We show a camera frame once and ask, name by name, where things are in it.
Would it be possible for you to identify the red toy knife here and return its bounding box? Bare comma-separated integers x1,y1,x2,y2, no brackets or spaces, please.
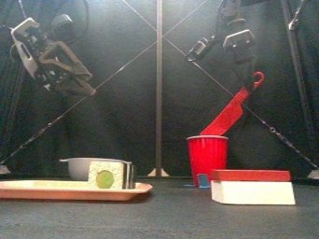
199,71,267,137

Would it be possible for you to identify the red plastic cup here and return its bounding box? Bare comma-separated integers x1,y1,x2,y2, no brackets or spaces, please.
185,134,231,188

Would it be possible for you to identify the grey toy pot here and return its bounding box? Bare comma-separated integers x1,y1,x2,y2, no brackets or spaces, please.
59,157,133,182

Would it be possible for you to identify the pink plastic tray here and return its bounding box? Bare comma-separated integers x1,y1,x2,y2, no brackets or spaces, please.
0,178,155,202

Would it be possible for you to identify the small blue plastic piece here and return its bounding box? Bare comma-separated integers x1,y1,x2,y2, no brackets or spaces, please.
195,173,212,190

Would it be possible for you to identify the red and white box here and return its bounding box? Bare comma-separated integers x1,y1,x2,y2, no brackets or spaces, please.
210,169,298,206

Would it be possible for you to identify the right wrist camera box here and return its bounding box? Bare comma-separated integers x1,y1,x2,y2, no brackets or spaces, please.
183,36,216,63

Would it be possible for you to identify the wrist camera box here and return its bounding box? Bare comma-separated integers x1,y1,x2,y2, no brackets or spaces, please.
49,13,79,43
183,36,216,63

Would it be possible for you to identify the slanted black frame pole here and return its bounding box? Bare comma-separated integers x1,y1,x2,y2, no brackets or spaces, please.
278,0,319,157

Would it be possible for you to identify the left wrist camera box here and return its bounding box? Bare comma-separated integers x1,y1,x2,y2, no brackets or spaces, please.
49,13,79,43

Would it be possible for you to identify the diagonal steel brace wire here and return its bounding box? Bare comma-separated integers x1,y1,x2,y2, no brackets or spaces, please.
120,0,319,171
0,0,210,165

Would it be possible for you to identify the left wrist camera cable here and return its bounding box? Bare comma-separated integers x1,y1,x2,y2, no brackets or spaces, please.
65,0,91,45

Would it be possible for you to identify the vertical metal frame pole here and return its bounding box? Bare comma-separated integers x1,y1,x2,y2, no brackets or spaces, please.
155,0,164,177

